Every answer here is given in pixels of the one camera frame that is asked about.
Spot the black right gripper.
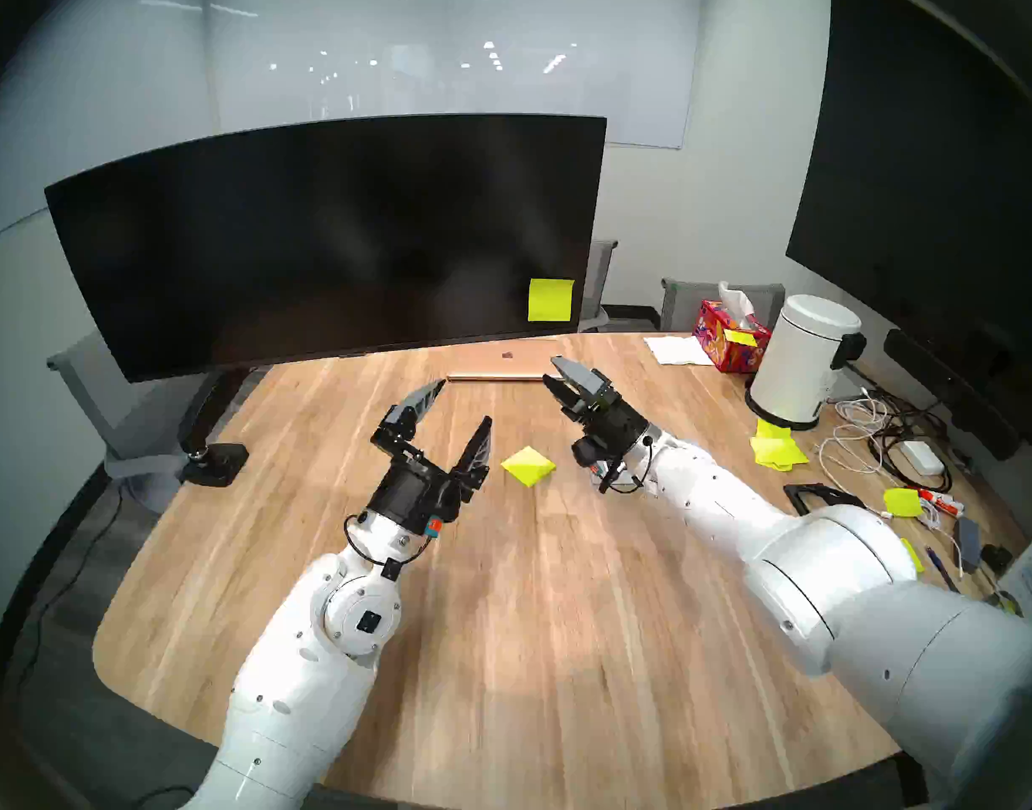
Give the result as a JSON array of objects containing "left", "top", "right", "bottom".
[{"left": 542, "top": 356, "right": 664, "bottom": 472}]

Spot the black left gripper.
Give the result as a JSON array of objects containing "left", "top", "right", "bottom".
[{"left": 368, "top": 380, "right": 494, "bottom": 534}]

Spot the single yellow sticky note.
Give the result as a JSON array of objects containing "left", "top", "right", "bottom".
[{"left": 528, "top": 278, "right": 575, "bottom": 322}]

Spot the yellow sticky note pad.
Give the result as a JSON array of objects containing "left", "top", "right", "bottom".
[{"left": 501, "top": 445, "right": 557, "bottom": 487}]

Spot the loose yellow sticky note pile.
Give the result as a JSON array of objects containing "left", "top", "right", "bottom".
[{"left": 750, "top": 418, "right": 810, "bottom": 472}]

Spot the curved black monitor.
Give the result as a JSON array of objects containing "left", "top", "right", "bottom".
[{"left": 44, "top": 114, "right": 608, "bottom": 385}]

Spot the rose gold laptop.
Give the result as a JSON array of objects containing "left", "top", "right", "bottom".
[{"left": 447, "top": 338, "right": 571, "bottom": 383}]

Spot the grey mesh office chair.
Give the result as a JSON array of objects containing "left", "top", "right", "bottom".
[
  {"left": 47, "top": 332, "right": 188, "bottom": 514},
  {"left": 659, "top": 278, "right": 787, "bottom": 333},
  {"left": 579, "top": 238, "right": 620, "bottom": 332}
]

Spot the white paper napkin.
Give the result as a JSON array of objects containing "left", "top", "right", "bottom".
[{"left": 643, "top": 335, "right": 715, "bottom": 367}]

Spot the colourful floral tissue box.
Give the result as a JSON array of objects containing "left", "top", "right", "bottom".
[{"left": 693, "top": 300, "right": 772, "bottom": 374}]

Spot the white cylindrical trash bin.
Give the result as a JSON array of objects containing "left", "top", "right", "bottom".
[{"left": 744, "top": 294, "right": 868, "bottom": 431}]

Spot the white box device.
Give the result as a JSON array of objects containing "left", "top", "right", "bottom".
[{"left": 828, "top": 365, "right": 873, "bottom": 404}]

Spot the blue pen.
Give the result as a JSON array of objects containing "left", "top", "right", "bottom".
[{"left": 925, "top": 547, "right": 962, "bottom": 594}]

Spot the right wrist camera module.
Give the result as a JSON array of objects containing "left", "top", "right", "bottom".
[{"left": 571, "top": 437, "right": 618, "bottom": 493}]

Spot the black frame stand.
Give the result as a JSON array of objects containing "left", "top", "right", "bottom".
[{"left": 783, "top": 482, "right": 867, "bottom": 516}]

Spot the long white cable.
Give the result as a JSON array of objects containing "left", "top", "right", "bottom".
[{"left": 817, "top": 429, "right": 964, "bottom": 564}]

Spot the white coiled cable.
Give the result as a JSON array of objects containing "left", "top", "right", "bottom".
[{"left": 832, "top": 395, "right": 892, "bottom": 434}]

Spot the black floor cable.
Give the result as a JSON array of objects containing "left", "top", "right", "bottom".
[{"left": 10, "top": 483, "right": 124, "bottom": 708}]

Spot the glass wall whiteboard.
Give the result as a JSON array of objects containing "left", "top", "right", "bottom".
[{"left": 208, "top": 0, "right": 702, "bottom": 149}]

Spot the large black wall television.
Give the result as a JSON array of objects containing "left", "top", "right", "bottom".
[{"left": 784, "top": 0, "right": 1032, "bottom": 446}]

